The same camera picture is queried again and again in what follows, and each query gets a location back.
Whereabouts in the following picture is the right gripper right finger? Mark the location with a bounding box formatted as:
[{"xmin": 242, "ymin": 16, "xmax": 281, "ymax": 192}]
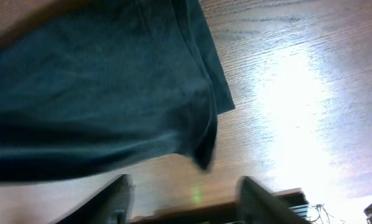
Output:
[{"xmin": 237, "ymin": 176, "xmax": 309, "ymax": 224}]

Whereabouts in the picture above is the dark teal t-shirt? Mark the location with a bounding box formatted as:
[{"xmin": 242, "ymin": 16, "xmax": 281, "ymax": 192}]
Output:
[{"xmin": 0, "ymin": 1, "xmax": 235, "ymax": 182}]

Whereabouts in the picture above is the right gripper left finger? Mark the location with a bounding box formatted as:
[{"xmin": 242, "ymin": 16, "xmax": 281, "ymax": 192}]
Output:
[{"xmin": 57, "ymin": 174, "xmax": 133, "ymax": 224}]

